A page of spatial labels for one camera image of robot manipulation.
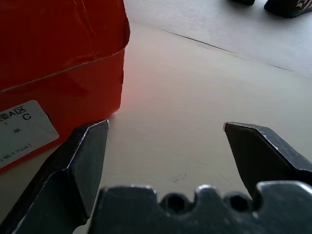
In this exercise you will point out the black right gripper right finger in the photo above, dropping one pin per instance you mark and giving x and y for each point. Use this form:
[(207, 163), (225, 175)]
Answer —
[(263, 156)]

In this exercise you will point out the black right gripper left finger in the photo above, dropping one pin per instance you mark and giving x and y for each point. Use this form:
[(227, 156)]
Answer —
[(73, 175)]

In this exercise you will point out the red cardboard box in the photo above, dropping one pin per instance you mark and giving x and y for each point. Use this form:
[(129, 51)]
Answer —
[(61, 61)]

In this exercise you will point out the white printed box label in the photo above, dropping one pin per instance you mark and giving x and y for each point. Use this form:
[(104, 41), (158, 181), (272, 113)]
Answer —
[(22, 131)]

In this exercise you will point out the black shoe with white pattern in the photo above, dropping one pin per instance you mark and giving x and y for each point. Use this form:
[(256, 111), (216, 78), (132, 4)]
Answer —
[(290, 7)]

